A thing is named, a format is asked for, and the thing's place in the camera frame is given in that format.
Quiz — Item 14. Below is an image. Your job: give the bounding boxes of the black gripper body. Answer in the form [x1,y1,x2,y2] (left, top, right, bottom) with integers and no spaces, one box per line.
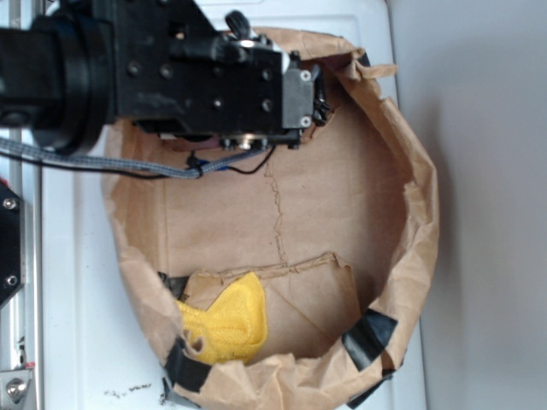
[111,1,300,147]

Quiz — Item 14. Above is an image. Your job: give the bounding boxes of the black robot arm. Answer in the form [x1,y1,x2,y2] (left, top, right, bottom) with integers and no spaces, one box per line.
[1,1,314,155]

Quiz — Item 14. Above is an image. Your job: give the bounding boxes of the brown paper bag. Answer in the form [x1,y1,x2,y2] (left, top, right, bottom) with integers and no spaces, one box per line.
[103,27,439,409]

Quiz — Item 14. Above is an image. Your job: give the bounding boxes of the yellow knitted cloth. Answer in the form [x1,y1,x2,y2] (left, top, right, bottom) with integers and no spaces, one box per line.
[178,272,268,365]

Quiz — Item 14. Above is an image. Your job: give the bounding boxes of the grey braided cable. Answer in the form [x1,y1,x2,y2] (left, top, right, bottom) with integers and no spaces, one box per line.
[0,137,277,180]

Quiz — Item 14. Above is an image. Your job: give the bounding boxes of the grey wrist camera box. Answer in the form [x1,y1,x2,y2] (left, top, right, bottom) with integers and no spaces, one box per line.
[281,50,330,130]

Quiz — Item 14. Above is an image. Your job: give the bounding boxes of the black metal bracket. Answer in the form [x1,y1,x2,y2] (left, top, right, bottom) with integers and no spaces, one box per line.
[0,179,25,308]

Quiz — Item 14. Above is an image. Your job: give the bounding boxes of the aluminium frame rail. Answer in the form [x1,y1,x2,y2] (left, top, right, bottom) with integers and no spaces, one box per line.
[0,0,44,410]

